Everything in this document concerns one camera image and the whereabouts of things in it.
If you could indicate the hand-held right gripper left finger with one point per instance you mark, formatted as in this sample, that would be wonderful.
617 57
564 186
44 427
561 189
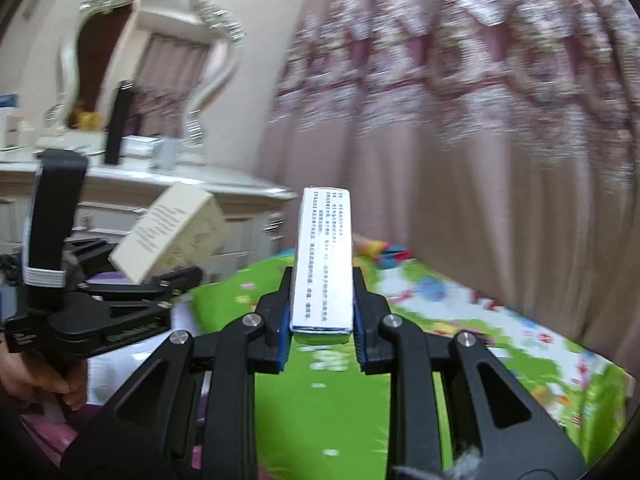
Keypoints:
285 315

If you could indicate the person's left hand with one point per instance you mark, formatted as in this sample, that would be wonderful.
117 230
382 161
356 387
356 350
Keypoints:
45 380

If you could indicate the slim white text-printed box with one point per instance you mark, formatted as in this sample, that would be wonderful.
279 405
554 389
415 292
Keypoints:
322 260

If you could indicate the pink cloth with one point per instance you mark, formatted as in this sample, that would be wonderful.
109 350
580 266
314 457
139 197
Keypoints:
40 432

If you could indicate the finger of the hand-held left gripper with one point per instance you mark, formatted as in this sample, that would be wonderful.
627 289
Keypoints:
165 282
87 257

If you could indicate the printed cartoon blanket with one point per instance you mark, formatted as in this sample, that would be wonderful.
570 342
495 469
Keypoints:
320 410

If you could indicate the black upright stand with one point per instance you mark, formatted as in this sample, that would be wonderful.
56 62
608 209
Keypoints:
117 125

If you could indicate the white dresser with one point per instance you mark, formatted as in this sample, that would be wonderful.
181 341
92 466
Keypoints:
235 185

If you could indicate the pink curtain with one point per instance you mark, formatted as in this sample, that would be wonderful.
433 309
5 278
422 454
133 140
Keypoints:
450 160

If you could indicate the small white carton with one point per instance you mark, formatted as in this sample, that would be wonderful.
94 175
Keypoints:
15 130

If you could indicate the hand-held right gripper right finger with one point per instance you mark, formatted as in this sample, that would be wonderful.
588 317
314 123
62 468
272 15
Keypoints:
360 330

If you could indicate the grey cup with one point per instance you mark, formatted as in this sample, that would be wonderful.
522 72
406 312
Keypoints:
165 152

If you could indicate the silver ornate framed mirror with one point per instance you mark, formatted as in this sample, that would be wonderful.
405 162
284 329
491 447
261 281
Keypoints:
150 50

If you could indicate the beige box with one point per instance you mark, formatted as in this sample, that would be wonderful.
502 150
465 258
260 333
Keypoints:
165 230

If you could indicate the yellow object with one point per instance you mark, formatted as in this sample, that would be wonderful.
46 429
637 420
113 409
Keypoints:
90 120

